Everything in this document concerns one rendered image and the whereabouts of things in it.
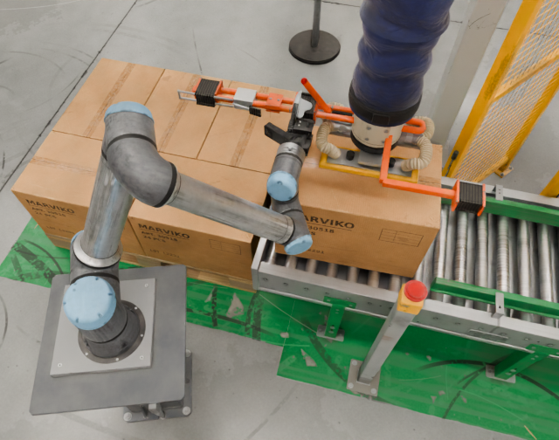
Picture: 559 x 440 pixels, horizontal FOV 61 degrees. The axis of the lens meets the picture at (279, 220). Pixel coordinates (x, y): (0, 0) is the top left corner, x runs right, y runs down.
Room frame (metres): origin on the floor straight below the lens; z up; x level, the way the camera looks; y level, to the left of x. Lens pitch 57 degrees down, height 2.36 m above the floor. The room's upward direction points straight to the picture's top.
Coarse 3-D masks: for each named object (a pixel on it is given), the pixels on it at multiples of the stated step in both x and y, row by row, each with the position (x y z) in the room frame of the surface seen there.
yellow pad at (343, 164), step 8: (344, 152) 1.09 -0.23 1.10; (352, 152) 1.07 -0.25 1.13; (320, 160) 1.06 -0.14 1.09; (328, 160) 1.05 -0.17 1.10; (336, 160) 1.05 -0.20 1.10; (344, 160) 1.05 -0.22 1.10; (352, 160) 1.05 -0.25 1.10; (392, 160) 1.03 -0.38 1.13; (400, 160) 1.05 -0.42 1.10; (328, 168) 1.03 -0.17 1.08; (336, 168) 1.02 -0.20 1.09; (344, 168) 1.02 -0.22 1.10; (352, 168) 1.02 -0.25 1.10; (360, 168) 1.02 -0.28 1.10; (368, 168) 1.01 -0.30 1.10; (376, 168) 1.01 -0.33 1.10; (392, 168) 1.01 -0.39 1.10; (400, 168) 1.02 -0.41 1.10; (376, 176) 0.99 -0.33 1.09; (392, 176) 0.99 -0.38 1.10; (400, 176) 0.98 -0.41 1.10; (408, 176) 0.98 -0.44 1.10; (416, 176) 0.99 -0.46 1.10
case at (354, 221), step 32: (320, 192) 1.03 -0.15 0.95; (352, 192) 1.03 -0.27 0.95; (384, 192) 1.03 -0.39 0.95; (320, 224) 0.95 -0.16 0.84; (352, 224) 0.93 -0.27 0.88; (384, 224) 0.91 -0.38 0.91; (416, 224) 0.89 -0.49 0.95; (320, 256) 0.95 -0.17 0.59; (352, 256) 0.92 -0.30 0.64; (384, 256) 0.90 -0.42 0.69; (416, 256) 0.88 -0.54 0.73
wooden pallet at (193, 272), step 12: (60, 240) 1.31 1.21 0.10; (132, 264) 1.21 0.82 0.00; (144, 264) 1.19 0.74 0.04; (156, 264) 1.17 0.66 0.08; (168, 264) 1.20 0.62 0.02; (192, 276) 1.13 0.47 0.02; (204, 276) 1.13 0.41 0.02; (216, 276) 1.13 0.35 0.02; (228, 276) 1.07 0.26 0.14; (240, 288) 1.06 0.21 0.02; (252, 288) 1.04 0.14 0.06
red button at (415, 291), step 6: (408, 282) 0.62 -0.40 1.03; (414, 282) 0.62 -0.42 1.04; (420, 282) 0.62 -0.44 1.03; (408, 288) 0.60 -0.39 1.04; (414, 288) 0.60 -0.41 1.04; (420, 288) 0.60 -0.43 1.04; (426, 288) 0.60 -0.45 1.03; (408, 294) 0.58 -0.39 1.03; (414, 294) 0.58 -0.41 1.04; (420, 294) 0.58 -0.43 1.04; (426, 294) 0.58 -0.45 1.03; (414, 300) 0.56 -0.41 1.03; (420, 300) 0.56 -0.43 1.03
